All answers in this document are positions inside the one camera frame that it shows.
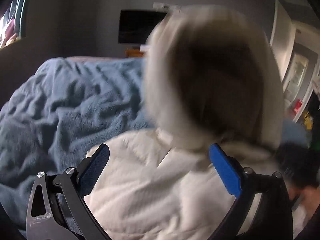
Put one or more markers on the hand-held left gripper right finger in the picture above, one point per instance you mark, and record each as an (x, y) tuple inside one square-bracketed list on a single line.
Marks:
[(225, 170)]

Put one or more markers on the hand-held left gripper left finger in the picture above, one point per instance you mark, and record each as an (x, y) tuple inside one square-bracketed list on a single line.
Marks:
[(96, 165)]

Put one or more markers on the cream hooded puffer jacket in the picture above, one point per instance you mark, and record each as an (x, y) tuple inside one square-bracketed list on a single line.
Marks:
[(150, 192)]

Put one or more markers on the yellow object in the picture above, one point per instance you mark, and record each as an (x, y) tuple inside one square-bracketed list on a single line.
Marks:
[(307, 121)]

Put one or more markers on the small red object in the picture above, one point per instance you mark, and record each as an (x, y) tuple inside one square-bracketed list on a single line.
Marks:
[(298, 105)]

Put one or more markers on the blue fleece blanket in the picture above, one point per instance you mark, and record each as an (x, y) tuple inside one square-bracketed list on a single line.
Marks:
[(62, 105)]

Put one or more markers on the white hallway door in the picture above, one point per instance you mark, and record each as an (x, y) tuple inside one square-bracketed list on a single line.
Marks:
[(300, 67)]

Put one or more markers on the small white box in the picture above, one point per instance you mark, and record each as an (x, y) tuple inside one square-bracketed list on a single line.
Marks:
[(145, 47)]

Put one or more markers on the black monitor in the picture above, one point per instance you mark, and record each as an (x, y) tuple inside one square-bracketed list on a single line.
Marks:
[(135, 27)]

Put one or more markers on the teal curtain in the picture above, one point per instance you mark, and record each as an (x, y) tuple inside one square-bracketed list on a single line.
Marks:
[(23, 10)]

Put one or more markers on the white wall bracket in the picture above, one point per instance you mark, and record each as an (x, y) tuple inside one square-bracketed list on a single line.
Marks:
[(162, 5)]

